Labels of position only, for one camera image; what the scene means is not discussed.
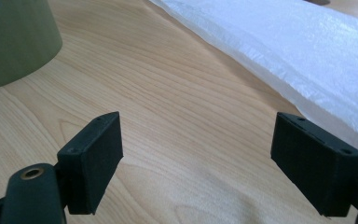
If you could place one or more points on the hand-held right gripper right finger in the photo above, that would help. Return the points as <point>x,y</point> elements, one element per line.
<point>313,161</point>

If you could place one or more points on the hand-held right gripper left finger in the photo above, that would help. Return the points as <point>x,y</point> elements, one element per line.
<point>90,161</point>

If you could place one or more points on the white plastic bag blue edge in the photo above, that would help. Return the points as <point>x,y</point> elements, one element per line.
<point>292,46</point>

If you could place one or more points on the green round bin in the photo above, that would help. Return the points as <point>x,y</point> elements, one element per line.
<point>12,46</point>

